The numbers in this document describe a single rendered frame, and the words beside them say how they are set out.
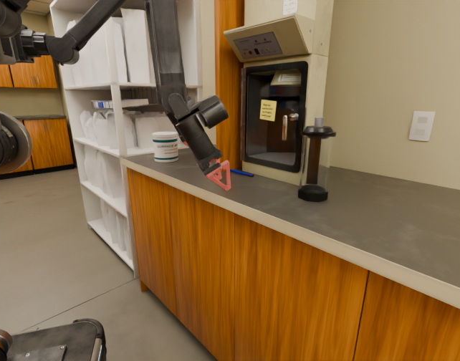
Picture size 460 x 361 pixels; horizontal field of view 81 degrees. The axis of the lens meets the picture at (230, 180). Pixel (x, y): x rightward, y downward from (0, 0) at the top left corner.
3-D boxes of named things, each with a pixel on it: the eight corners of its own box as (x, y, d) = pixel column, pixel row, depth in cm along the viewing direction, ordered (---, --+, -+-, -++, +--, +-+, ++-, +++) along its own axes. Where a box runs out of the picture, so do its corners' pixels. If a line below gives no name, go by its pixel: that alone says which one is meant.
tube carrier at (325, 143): (311, 186, 99) (316, 128, 93) (335, 195, 91) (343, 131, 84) (289, 192, 94) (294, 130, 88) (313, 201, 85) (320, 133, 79)
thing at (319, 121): (317, 135, 93) (319, 115, 91) (339, 138, 85) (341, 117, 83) (296, 137, 88) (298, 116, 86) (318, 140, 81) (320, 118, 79)
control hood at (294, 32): (243, 62, 112) (243, 36, 109) (312, 53, 90) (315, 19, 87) (222, 59, 105) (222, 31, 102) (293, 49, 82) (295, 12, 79)
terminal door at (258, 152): (243, 160, 124) (243, 67, 112) (299, 173, 102) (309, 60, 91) (241, 161, 123) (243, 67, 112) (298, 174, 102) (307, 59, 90)
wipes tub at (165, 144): (170, 156, 157) (168, 130, 153) (183, 160, 148) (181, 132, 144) (150, 160, 148) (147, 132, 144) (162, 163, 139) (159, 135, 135)
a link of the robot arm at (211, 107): (163, 98, 69) (164, 97, 61) (201, 75, 70) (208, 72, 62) (188, 138, 73) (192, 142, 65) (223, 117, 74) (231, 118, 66)
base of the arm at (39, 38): (30, 63, 99) (22, 26, 95) (54, 64, 101) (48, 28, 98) (19, 60, 91) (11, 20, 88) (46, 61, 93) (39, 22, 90)
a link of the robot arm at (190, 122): (172, 120, 69) (174, 122, 64) (195, 107, 70) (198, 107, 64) (186, 143, 72) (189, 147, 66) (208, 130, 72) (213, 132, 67)
